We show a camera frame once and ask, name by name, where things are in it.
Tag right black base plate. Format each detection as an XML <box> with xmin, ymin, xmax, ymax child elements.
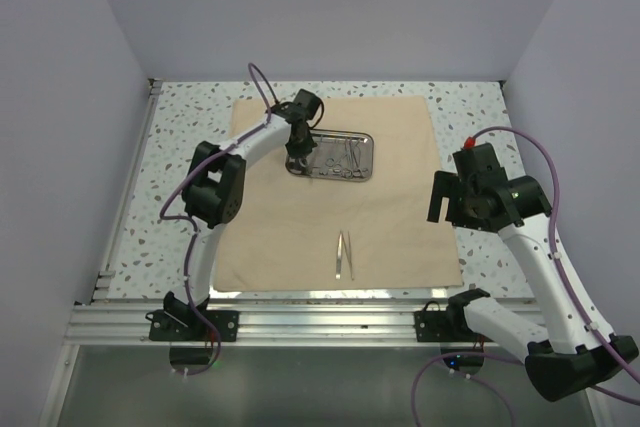
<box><xmin>413</xmin><ymin>301</ymin><xmax>490</xmax><ymax>343</ymax></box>

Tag steel tweezers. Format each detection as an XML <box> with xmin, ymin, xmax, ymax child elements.
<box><xmin>343</xmin><ymin>231</ymin><xmax>355</xmax><ymax>280</ymax></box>
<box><xmin>335</xmin><ymin>231</ymin><xmax>344</xmax><ymax>280</ymax></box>

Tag aluminium mounting rail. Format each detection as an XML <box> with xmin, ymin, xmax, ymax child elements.
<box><xmin>63</xmin><ymin>299</ymin><xmax>424</xmax><ymax>347</ymax></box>

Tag steel forceps in tray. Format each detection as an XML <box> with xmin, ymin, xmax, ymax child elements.
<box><xmin>323</xmin><ymin>140</ymin><xmax>346</xmax><ymax>170</ymax></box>

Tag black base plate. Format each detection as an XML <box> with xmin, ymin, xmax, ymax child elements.
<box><xmin>145</xmin><ymin>310</ymin><xmax>240</xmax><ymax>342</ymax></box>
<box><xmin>413</xmin><ymin>301</ymin><xmax>490</xmax><ymax>343</ymax></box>

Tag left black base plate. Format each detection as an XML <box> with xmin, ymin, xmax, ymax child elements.
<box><xmin>145</xmin><ymin>310</ymin><xmax>240</xmax><ymax>342</ymax></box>

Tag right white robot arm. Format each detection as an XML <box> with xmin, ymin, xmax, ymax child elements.
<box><xmin>414</xmin><ymin>143</ymin><xmax>639</xmax><ymax>402</ymax></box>

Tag steel instrument tray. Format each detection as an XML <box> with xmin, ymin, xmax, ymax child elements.
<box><xmin>285</xmin><ymin>129</ymin><xmax>375</xmax><ymax>182</ymax></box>

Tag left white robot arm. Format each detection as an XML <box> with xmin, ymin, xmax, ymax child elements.
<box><xmin>160</xmin><ymin>89</ymin><xmax>324</xmax><ymax>340</ymax></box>

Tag beige cloth wrap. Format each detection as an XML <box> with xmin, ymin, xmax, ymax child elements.
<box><xmin>213</xmin><ymin>96</ymin><xmax>462</xmax><ymax>292</ymax></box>

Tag steel scissors in tray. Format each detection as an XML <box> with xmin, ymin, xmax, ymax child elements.
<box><xmin>344</xmin><ymin>137</ymin><xmax>360</xmax><ymax>172</ymax></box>

